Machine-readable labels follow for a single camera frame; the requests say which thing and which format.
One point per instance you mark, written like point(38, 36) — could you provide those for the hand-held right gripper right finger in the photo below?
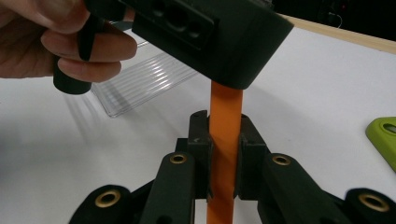
point(252, 152)

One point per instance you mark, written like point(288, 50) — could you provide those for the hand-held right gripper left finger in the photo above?
point(200, 149)

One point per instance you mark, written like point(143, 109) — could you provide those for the orange phone case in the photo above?
point(225, 130)

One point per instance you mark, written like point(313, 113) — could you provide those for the clear plastic tray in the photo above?
point(146, 81)

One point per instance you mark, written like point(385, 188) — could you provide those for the green cartoon phone case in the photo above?
point(384, 140)

